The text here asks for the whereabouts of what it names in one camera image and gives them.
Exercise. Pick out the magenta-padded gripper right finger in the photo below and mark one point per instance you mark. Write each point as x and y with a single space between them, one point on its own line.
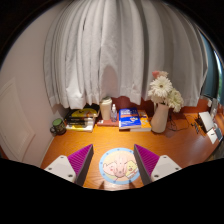
163 166

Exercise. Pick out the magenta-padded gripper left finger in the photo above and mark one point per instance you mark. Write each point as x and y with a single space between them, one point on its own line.
63 166

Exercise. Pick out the pink computer mouse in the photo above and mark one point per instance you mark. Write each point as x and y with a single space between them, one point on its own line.
117 166

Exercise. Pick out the round cartoon-print mouse pad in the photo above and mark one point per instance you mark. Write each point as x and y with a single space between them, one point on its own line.
106 156

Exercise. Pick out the dark mug with green inside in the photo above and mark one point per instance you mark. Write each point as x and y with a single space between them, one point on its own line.
59 127

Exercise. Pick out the thick black book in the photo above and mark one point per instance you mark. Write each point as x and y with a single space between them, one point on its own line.
79 123

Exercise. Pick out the orange book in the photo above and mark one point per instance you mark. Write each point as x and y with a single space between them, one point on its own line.
146 123

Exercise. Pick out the thin black book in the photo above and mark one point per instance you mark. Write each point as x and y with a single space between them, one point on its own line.
78 118

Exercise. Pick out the yellow-cover book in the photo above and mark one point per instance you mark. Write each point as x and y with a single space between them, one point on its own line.
85 112

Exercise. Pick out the blue book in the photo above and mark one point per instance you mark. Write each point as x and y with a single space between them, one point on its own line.
129 117

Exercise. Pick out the red-brown book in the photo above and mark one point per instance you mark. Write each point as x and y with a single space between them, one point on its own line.
106 123

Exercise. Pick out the white flat device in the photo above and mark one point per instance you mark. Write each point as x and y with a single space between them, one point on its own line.
206 120

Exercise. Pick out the cream tumbler with lid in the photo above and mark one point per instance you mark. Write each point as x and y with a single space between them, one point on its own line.
106 109

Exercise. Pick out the dark window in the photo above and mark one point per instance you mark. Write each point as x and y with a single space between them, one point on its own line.
210 73

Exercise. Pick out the white pleated curtain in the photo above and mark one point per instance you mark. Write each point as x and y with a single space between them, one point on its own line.
126 50

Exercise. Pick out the white wall panel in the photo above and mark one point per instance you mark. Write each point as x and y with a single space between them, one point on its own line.
15 130

